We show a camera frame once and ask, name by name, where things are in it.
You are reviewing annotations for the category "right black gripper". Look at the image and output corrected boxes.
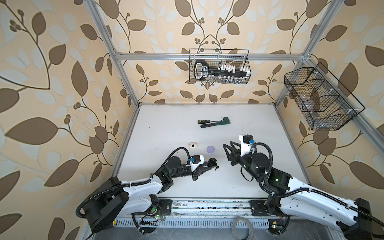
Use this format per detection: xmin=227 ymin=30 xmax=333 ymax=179
xmin=223 ymin=141 xmax=262 ymax=183

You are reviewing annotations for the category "black round earbud case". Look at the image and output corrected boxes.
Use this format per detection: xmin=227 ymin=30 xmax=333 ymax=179
xmin=208 ymin=158 xmax=217 ymax=168

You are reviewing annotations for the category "purple round earbud case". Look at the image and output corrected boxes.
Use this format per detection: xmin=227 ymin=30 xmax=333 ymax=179
xmin=207 ymin=146 xmax=215 ymax=154

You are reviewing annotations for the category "white earbud charging case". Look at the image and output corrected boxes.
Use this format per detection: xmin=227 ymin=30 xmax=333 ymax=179
xmin=189 ymin=142 xmax=198 ymax=149

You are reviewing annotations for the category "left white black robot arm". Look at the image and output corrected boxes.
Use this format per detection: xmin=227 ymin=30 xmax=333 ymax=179
xmin=75 ymin=147 xmax=219 ymax=234

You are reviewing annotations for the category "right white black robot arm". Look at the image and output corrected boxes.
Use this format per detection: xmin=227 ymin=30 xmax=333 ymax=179
xmin=223 ymin=140 xmax=384 ymax=240

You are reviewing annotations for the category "black yellow screwdriver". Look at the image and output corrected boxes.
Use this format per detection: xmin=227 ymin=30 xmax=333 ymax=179
xmin=198 ymin=120 xmax=219 ymax=124

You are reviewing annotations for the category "black tool set in basket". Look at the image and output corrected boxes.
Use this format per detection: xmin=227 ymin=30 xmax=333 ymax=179
xmin=192 ymin=60 xmax=252 ymax=82

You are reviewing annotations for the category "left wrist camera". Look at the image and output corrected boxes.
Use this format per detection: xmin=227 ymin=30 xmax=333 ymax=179
xmin=187 ymin=155 xmax=205 ymax=173

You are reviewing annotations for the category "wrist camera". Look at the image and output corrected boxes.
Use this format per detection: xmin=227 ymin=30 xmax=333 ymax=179
xmin=239 ymin=135 xmax=255 ymax=157
xmin=187 ymin=155 xmax=205 ymax=173

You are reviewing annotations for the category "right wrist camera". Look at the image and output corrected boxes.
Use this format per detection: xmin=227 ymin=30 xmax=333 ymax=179
xmin=239 ymin=135 xmax=255 ymax=157

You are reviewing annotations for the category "green handled tool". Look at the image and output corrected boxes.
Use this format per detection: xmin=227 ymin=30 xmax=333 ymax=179
xmin=199 ymin=117 xmax=231 ymax=128

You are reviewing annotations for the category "back wire basket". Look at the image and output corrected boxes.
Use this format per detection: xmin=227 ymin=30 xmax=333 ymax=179
xmin=189 ymin=48 xmax=252 ymax=85

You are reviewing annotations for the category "side wire basket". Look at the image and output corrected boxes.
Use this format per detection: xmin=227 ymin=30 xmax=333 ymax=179
xmin=284 ymin=62 xmax=366 ymax=131

